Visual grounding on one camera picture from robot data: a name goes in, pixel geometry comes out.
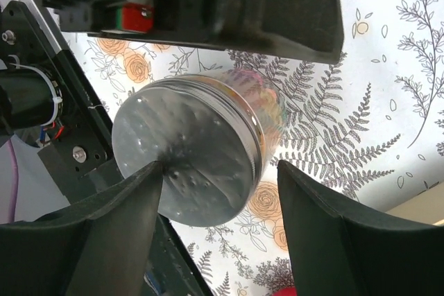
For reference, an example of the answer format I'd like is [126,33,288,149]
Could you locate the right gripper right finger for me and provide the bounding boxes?
[277,160,443,295]

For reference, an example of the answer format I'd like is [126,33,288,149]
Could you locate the clear glass jar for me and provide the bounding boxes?
[191,68,286,161]

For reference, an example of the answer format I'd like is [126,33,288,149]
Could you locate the red apple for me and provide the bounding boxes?
[272,287,297,296]

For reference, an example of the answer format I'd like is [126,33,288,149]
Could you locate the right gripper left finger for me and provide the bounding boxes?
[1,162,162,295]

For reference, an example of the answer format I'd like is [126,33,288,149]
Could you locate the silver jar lid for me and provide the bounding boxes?
[112,76,264,227]

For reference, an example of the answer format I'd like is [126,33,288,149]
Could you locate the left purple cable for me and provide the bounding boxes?
[6,136,20,224]

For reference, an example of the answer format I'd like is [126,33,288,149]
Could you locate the beige tray gummy candies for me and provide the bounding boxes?
[387,193,443,226]

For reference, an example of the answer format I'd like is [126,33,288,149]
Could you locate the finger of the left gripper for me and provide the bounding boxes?
[152,0,344,64]

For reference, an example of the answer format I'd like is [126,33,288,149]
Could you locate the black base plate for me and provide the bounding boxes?
[1,1,211,295]

